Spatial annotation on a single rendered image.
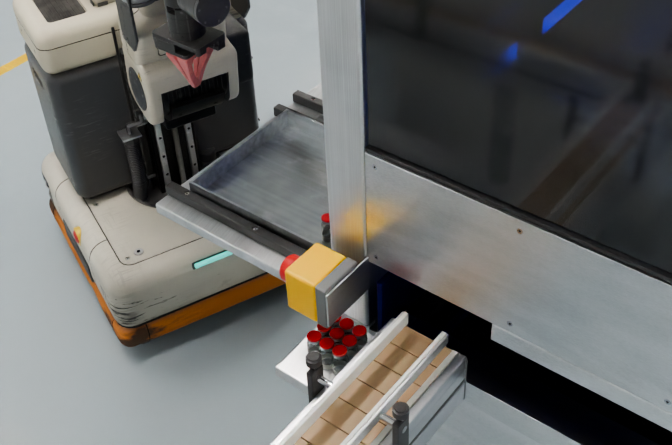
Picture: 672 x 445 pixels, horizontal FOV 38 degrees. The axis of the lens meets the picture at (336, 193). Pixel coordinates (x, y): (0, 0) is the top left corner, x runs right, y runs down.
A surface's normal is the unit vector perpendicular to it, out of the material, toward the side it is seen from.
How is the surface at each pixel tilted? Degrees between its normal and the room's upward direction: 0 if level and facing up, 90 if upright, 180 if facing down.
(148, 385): 0
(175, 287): 90
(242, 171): 0
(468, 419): 90
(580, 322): 90
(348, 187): 90
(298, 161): 0
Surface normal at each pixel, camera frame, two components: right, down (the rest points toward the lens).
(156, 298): 0.49, 0.55
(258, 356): -0.04, -0.77
